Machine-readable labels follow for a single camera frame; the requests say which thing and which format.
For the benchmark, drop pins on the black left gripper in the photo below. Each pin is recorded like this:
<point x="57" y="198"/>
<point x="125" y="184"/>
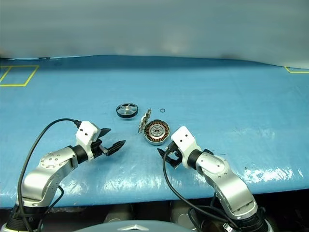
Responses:
<point x="99" y="148"/>

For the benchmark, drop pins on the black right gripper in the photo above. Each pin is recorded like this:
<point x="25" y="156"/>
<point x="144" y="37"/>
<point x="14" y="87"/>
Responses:
<point x="173" y="151"/>

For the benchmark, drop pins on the silver round motor stator housing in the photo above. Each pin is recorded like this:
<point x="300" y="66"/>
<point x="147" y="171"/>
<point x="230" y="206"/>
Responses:
<point x="157" y="133"/>

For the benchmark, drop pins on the black rimmed silver spoked rotor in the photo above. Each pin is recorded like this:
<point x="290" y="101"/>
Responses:
<point x="127" y="110"/>

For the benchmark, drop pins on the small silver gear part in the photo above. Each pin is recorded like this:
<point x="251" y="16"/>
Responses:
<point x="144" y="119"/>

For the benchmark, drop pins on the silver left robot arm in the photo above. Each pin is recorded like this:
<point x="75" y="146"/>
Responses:
<point x="48" y="174"/>

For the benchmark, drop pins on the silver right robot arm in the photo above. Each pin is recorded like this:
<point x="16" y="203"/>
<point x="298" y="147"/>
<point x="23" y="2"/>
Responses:
<point x="224" y="178"/>

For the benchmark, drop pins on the grey round cylinder under table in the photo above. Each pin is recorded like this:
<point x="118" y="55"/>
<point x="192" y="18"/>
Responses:
<point x="179" y="215"/>
<point x="118" y="213"/>

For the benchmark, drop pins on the blue plastic table cover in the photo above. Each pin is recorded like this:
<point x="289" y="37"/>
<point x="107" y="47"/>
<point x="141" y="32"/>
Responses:
<point x="193" y="96"/>

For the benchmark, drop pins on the grey rounded cover with emblem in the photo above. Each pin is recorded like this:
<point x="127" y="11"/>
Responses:
<point x="135" y="227"/>

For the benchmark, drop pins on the large yellow tape rectangle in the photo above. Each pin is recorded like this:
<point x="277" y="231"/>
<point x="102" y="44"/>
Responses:
<point x="14" y="85"/>

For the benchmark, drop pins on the small yellow tape outline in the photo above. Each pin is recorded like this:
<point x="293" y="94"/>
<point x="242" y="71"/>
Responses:
<point x="297" y="72"/>

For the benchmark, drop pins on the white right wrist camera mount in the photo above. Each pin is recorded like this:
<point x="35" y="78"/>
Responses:
<point x="184" y="140"/>

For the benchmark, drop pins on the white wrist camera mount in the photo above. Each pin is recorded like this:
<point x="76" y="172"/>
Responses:
<point x="184" y="140"/>
<point x="84" y="131"/>

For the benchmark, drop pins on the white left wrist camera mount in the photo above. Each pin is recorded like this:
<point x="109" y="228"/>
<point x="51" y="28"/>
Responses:
<point x="84" y="131"/>

